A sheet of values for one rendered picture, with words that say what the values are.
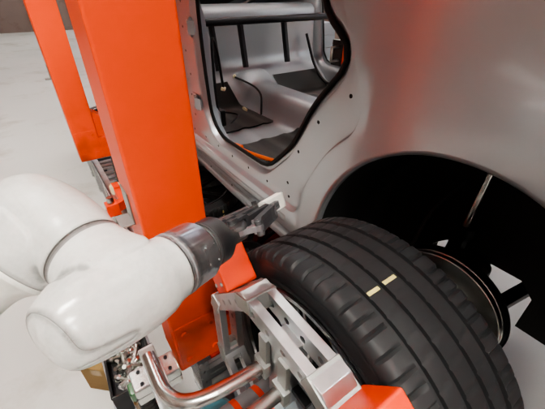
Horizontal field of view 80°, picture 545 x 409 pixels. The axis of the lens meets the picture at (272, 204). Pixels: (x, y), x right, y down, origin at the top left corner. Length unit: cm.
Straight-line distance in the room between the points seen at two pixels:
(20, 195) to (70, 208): 6
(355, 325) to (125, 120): 55
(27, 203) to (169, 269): 19
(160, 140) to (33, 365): 167
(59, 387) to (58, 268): 165
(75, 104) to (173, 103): 198
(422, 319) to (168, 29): 66
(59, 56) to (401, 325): 246
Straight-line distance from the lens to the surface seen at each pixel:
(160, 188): 77
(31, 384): 213
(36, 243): 45
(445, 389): 59
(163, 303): 39
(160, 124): 72
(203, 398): 65
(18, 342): 235
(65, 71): 263
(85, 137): 274
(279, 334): 57
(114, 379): 127
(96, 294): 36
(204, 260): 43
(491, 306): 96
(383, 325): 55
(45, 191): 49
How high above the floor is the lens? 159
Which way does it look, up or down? 33 degrees down
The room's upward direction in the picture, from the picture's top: straight up
